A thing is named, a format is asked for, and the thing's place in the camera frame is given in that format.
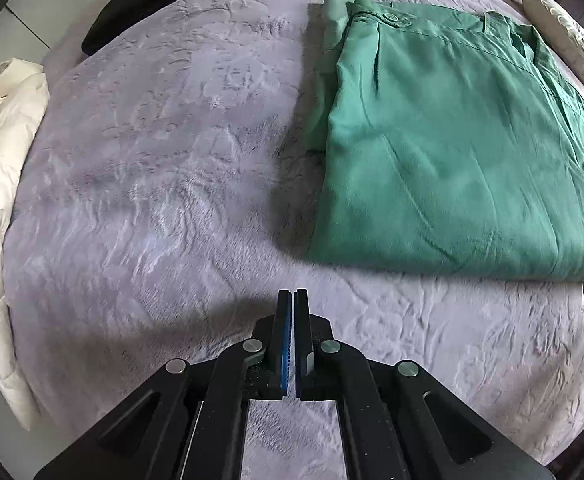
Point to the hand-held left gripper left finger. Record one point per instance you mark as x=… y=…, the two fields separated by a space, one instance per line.
x=286 y=355

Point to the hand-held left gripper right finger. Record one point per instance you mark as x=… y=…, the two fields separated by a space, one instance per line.
x=299 y=355

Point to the green work jacket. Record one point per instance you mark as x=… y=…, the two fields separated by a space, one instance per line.
x=462 y=135

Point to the grey plush blanket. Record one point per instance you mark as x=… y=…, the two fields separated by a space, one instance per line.
x=162 y=200

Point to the white puffer jacket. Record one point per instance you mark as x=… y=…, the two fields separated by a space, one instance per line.
x=2 y=220

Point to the cream pillow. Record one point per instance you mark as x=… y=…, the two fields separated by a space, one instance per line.
x=569 y=42

